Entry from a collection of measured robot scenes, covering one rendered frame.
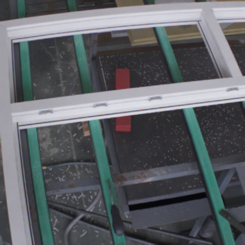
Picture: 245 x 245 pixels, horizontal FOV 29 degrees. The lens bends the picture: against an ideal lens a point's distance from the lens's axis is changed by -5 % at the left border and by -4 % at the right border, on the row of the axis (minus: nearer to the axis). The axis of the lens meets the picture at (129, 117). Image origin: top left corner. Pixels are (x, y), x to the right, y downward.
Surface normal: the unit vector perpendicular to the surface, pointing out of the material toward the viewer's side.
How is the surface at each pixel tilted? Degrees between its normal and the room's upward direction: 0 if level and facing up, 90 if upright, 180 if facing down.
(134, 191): 0
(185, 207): 0
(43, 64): 0
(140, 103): 90
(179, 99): 90
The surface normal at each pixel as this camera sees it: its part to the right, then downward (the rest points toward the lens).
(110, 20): 0.21, 0.81
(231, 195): 0.07, -0.57
